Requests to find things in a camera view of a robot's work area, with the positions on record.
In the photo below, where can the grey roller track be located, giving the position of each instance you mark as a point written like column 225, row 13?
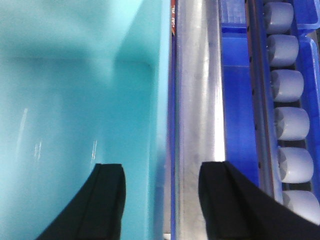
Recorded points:
column 287, row 169

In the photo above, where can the dark blue storage bin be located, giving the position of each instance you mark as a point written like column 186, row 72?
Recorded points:
column 240, row 133

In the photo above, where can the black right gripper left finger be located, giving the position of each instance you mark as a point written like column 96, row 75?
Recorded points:
column 96, row 211

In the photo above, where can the red snack bag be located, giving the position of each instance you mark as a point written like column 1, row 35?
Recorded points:
column 173, row 16

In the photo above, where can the light blue plastic bin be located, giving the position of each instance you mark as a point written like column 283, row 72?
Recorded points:
column 82, row 82

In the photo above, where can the stainless steel shelf rail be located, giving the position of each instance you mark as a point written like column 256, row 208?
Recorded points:
column 199, row 109

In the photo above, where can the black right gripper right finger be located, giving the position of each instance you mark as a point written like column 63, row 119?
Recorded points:
column 236, row 209

